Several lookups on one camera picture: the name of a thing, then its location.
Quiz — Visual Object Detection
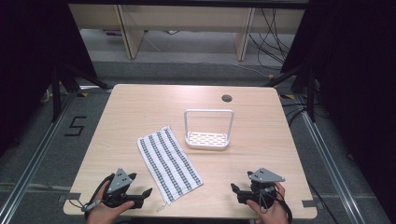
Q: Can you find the white grey striped cloth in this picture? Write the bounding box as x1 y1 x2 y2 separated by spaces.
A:
136 125 205 206

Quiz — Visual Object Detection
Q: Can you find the person's right hand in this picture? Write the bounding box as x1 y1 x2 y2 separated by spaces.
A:
246 182 290 224

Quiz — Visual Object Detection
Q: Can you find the black metal stand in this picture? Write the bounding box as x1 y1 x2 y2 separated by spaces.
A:
49 62 110 123
264 64 318 123

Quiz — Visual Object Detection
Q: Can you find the white plastic rack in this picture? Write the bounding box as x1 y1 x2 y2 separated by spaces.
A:
183 108 235 151

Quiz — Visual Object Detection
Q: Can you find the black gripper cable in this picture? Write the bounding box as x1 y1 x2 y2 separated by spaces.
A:
273 186 294 224
83 173 116 220

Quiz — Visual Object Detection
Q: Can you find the bundle of black cables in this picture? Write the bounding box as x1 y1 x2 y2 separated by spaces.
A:
248 7 296 69

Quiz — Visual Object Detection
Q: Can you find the white floor cable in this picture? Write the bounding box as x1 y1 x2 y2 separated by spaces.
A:
232 62 273 79

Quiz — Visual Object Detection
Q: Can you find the person's left hand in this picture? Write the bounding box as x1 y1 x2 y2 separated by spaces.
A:
85 180 135 224

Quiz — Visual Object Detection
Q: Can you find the grey wrist strap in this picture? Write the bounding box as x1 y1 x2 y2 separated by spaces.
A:
68 199 103 215

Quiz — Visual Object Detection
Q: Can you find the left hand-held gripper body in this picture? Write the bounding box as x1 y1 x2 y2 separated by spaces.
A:
102 168 145 209

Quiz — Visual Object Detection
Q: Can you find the black curtain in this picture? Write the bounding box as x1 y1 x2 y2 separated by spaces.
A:
279 0 396 218
0 0 97 157

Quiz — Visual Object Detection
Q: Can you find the aluminium floor rail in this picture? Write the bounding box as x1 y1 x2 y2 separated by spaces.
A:
0 91 78 224
297 92 367 224

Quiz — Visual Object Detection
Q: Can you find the light wooden desk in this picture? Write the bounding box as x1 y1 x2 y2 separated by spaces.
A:
68 3 306 62

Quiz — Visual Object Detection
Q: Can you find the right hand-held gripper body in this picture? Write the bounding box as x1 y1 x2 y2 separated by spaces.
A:
236 167 286 208

